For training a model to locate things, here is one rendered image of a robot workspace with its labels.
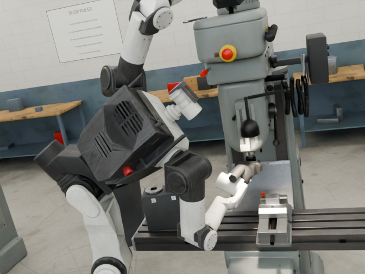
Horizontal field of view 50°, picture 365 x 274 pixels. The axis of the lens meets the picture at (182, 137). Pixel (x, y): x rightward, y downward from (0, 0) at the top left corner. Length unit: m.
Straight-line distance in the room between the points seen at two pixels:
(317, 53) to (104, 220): 1.16
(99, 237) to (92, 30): 5.26
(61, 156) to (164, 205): 0.68
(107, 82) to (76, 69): 5.39
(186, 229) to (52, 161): 0.53
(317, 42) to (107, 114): 1.02
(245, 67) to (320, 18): 4.37
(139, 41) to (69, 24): 5.40
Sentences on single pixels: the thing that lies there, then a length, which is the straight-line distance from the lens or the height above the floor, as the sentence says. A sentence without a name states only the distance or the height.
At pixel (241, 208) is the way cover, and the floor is 0.88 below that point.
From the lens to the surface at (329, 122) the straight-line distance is 5.54.
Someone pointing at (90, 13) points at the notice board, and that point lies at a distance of 6.57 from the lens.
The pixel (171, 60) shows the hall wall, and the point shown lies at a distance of 6.16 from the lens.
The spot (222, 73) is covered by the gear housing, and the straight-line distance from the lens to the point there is 1.58.
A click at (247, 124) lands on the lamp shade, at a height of 1.48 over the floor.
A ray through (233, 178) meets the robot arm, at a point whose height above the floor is 1.28.
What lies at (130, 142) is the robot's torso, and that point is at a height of 1.57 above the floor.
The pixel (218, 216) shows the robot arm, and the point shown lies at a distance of 1.54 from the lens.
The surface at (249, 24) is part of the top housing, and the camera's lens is 1.45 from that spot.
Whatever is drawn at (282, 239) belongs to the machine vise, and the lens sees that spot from 1.75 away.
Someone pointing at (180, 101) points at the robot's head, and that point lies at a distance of 1.37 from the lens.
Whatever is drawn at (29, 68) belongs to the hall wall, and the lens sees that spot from 7.29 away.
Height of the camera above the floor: 1.91
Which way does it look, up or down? 17 degrees down
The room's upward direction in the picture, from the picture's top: 10 degrees counter-clockwise
